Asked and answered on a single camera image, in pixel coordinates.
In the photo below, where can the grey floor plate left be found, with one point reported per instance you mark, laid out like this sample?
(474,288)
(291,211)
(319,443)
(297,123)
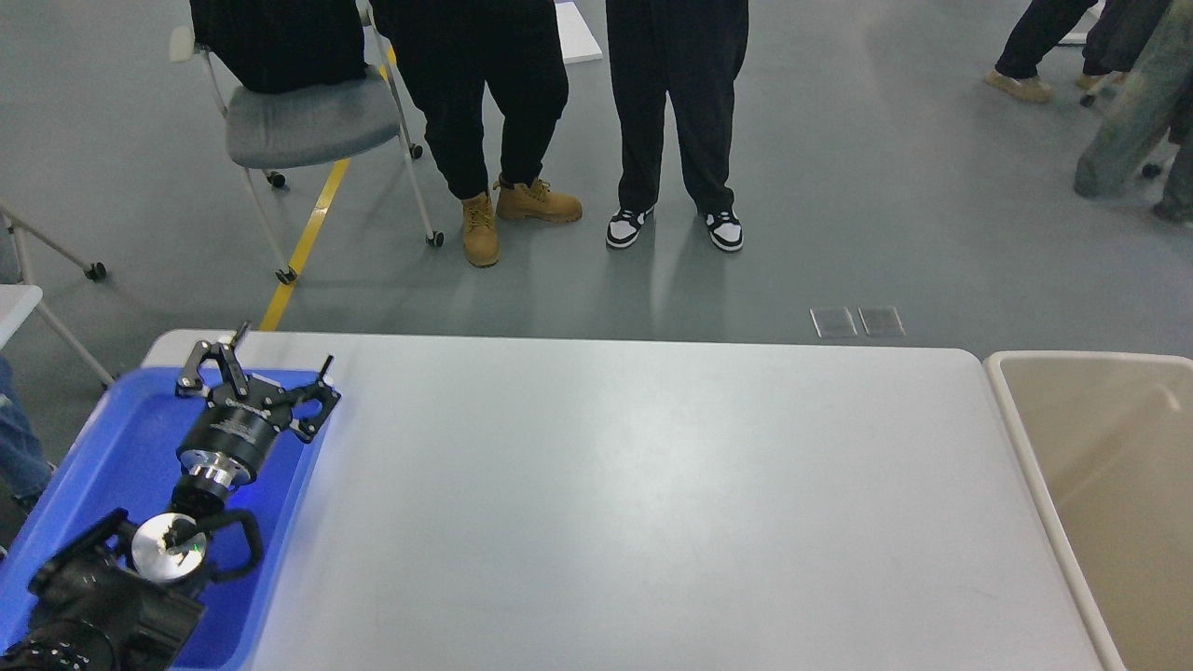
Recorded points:
(833,323)

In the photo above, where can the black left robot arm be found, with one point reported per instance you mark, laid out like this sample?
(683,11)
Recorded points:
(158,542)

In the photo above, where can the black jacket on chair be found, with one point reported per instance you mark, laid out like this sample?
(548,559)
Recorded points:
(276,46)

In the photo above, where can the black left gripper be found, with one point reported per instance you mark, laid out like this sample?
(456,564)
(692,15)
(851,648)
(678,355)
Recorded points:
(233,429)

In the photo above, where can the grey seat rolling chair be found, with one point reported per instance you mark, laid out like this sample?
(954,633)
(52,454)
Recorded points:
(271,133)

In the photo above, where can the person in background right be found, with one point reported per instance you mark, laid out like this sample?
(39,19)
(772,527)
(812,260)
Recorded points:
(1039,30)

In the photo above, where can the grey floor plate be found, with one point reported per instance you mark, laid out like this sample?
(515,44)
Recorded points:
(833,323)
(882,322)

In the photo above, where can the person in grey-green trousers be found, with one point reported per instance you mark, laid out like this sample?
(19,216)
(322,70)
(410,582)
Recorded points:
(1154,101)

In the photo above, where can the beige plastic bin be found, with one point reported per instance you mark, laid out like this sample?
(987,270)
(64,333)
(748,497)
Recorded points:
(1105,442)

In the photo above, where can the person with tan boots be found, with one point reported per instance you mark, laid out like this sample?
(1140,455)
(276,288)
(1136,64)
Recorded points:
(489,79)

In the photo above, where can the white board on floor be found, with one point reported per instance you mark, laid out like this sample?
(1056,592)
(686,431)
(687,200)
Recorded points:
(578,43)

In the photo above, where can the person with grey sneaker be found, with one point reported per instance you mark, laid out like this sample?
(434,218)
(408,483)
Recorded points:
(25,469)

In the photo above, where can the grey floor plate right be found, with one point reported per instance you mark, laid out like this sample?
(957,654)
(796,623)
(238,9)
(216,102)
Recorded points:
(882,322)

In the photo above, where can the person with black white sneakers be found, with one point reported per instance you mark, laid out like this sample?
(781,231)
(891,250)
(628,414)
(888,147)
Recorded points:
(679,56)

